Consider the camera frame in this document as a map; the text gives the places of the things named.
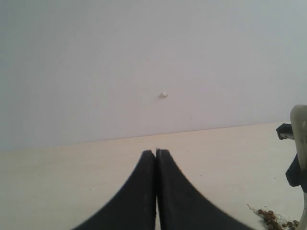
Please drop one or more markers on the white wooden brush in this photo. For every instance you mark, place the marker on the white wooden brush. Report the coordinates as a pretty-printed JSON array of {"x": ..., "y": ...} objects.
[{"x": 298, "y": 117}]

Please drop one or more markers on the brown beans and rice pile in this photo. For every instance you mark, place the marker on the brown beans and rice pile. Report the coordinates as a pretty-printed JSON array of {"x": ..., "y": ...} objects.
[{"x": 271, "y": 220}]

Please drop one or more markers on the white wall plug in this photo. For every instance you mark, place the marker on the white wall plug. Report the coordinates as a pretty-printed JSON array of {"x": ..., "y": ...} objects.
[{"x": 163, "y": 95}]

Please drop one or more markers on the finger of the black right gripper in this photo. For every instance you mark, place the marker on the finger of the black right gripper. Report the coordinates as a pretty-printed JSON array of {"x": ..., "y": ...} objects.
[
  {"x": 284, "y": 131},
  {"x": 293, "y": 173}
]

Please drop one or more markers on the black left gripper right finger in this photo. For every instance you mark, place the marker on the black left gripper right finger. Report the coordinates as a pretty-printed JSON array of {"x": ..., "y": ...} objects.
[{"x": 181, "y": 206}]

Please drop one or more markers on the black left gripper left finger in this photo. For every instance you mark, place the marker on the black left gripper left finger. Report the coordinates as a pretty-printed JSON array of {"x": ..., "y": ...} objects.
[{"x": 133, "y": 207}]

